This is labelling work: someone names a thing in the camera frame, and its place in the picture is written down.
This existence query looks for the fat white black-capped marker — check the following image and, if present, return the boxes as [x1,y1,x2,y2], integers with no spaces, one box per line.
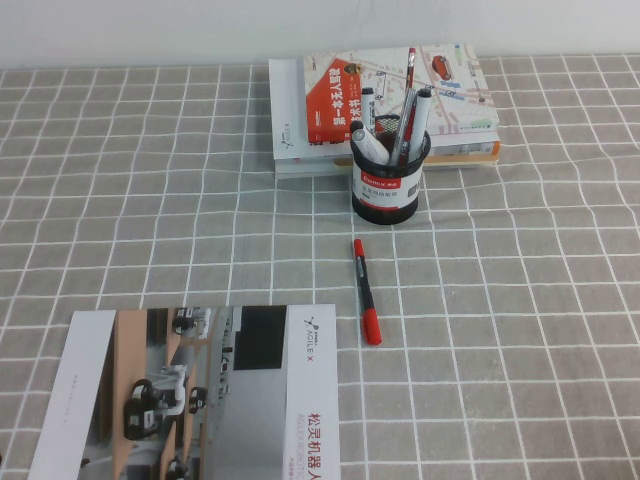
[349,120,392,166]

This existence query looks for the red and map cover book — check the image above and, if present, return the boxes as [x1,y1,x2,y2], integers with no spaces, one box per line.
[302,43,501,148]

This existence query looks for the red-capped black marker pen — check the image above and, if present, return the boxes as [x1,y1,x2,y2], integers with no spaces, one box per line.
[352,238,383,347]

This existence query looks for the tall red pen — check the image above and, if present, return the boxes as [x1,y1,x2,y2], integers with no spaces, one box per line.
[405,47,418,95]

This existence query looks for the pens in holder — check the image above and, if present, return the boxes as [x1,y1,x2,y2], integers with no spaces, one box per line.
[389,89,417,167]

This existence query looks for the black mesh pen holder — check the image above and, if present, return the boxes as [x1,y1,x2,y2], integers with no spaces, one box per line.
[349,113,433,227]

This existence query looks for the grey white-grid tablecloth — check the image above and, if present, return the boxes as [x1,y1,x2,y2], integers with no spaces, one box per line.
[0,53,640,480]

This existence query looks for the AgileX robot photo brochure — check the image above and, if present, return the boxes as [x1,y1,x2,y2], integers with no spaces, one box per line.
[27,303,343,480]

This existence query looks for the red gel pen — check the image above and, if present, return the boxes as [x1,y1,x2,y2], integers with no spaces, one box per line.
[399,102,420,157]

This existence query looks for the orange-edged book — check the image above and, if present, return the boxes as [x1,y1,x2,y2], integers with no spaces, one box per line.
[333,140,502,170]

